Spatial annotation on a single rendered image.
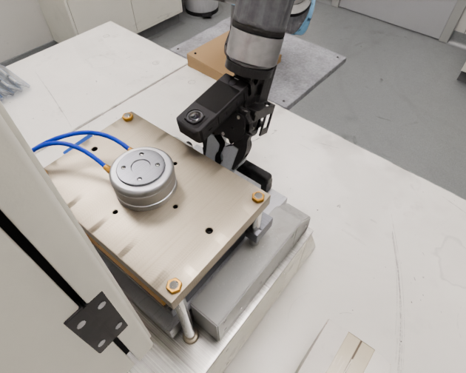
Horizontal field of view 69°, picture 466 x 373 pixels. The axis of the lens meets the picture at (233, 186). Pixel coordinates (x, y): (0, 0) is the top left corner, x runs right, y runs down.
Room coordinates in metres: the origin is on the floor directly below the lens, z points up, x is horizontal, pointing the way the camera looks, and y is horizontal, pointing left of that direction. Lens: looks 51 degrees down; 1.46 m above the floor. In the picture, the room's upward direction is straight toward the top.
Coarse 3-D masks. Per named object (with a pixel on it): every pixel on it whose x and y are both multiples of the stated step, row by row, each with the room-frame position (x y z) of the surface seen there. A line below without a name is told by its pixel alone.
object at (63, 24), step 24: (48, 0) 2.44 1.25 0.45; (72, 0) 2.34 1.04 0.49; (96, 0) 2.47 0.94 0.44; (120, 0) 2.61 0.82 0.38; (144, 0) 2.77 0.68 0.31; (168, 0) 2.94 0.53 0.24; (192, 0) 3.19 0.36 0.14; (48, 24) 2.55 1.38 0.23; (72, 24) 2.30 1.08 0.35; (96, 24) 2.43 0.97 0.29; (120, 24) 2.57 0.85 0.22; (144, 24) 2.73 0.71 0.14; (168, 24) 2.97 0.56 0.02
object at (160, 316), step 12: (252, 180) 0.41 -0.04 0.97; (276, 192) 0.38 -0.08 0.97; (276, 204) 0.35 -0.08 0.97; (108, 264) 0.24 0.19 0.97; (120, 276) 0.22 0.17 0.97; (132, 288) 0.20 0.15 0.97; (132, 300) 0.19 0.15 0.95; (144, 300) 0.18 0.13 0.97; (156, 312) 0.16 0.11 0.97; (156, 324) 0.16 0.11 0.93; (168, 324) 0.15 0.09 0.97
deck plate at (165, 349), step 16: (304, 240) 0.30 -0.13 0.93; (288, 256) 0.27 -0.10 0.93; (256, 304) 0.19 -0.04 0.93; (144, 320) 0.17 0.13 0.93; (192, 320) 0.17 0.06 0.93; (240, 320) 0.17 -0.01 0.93; (160, 336) 0.14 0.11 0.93; (176, 336) 0.14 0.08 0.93; (208, 336) 0.14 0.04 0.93; (224, 336) 0.14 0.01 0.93; (128, 352) 0.12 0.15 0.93; (160, 352) 0.12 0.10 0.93; (176, 352) 0.12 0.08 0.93; (192, 352) 0.12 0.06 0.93; (208, 352) 0.12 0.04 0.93; (144, 368) 0.10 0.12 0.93; (160, 368) 0.10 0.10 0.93; (176, 368) 0.10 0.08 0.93; (192, 368) 0.10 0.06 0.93; (208, 368) 0.10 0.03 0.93
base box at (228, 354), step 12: (312, 240) 0.35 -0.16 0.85; (300, 252) 0.31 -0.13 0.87; (288, 264) 0.27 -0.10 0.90; (300, 264) 0.33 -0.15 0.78; (288, 276) 0.29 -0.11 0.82; (276, 288) 0.25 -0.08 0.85; (264, 300) 0.22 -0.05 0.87; (252, 312) 0.19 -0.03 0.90; (264, 312) 0.23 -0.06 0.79; (252, 324) 0.19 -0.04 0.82; (240, 336) 0.17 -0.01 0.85; (228, 348) 0.14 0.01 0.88; (240, 348) 0.17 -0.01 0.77; (216, 360) 0.12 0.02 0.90; (228, 360) 0.14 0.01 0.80; (216, 372) 0.12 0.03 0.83
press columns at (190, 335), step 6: (258, 216) 0.25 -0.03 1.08; (258, 222) 0.25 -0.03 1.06; (252, 228) 0.26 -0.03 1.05; (258, 228) 0.25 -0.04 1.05; (180, 306) 0.14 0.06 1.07; (186, 306) 0.14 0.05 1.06; (180, 312) 0.14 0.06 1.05; (186, 312) 0.14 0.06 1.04; (180, 318) 0.14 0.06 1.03; (186, 318) 0.14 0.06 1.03; (180, 324) 0.14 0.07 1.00; (186, 324) 0.14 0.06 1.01; (192, 324) 0.14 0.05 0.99; (186, 330) 0.14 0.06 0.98; (192, 330) 0.14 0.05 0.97; (186, 336) 0.14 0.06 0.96; (192, 336) 0.14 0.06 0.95; (198, 336) 0.14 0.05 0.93; (186, 342) 0.13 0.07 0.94; (192, 342) 0.13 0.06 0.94
